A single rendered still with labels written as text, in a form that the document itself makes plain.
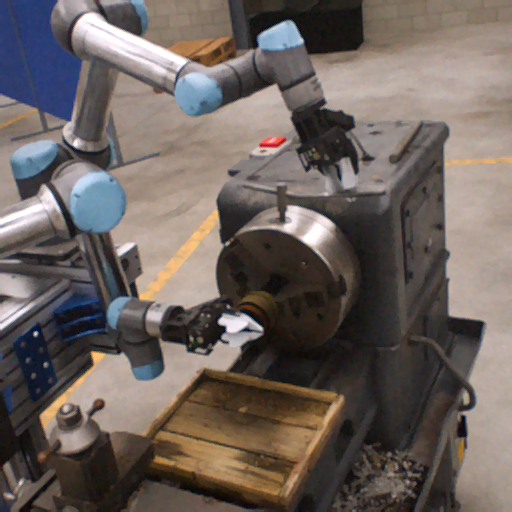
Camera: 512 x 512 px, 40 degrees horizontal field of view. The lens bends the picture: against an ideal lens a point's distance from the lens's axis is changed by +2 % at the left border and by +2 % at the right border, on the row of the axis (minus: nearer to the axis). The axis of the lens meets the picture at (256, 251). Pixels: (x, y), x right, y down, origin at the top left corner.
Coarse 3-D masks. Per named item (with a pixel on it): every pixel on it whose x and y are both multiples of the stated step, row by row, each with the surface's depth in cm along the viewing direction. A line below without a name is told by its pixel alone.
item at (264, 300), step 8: (248, 296) 145; (256, 296) 144; (264, 296) 144; (272, 296) 147; (240, 304) 144; (248, 304) 143; (256, 304) 142; (264, 304) 143; (272, 304) 144; (248, 312) 141; (256, 312) 141; (264, 312) 142; (272, 312) 144; (256, 320) 141; (264, 320) 141; (272, 320) 144; (264, 328) 142
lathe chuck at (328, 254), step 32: (256, 224) 151; (288, 224) 148; (320, 224) 151; (256, 256) 152; (288, 256) 148; (320, 256) 144; (224, 288) 160; (352, 288) 152; (288, 320) 156; (320, 320) 152
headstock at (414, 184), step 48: (288, 144) 194; (384, 144) 181; (432, 144) 180; (240, 192) 168; (432, 192) 185; (384, 240) 154; (432, 240) 191; (384, 288) 159; (336, 336) 171; (384, 336) 165
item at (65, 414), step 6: (66, 402) 109; (60, 408) 108; (66, 408) 108; (72, 408) 109; (78, 408) 109; (60, 414) 108; (66, 414) 108; (72, 414) 108; (78, 414) 109; (60, 420) 108; (66, 420) 108; (72, 420) 108; (78, 420) 109; (60, 426) 109; (66, 426) 108; (72, 426) 108
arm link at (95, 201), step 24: (72, 168) 139; (96, 168) 139; (48, 192) 132; (72, 192) 131; (96, 192) 132; (120, 192) 135; (0, 216) 130; (24, 216) 130; (48, 216) 132; (72, 216) 131; (96, 216) 133; (120, 216) 136; (0, 240) 129; (24, 240) 131
